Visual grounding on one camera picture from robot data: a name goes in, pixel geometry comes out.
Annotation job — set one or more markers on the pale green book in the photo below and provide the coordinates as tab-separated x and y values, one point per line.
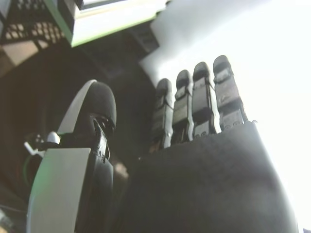
102	26

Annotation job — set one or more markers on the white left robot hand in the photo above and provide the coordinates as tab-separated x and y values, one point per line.
194	189

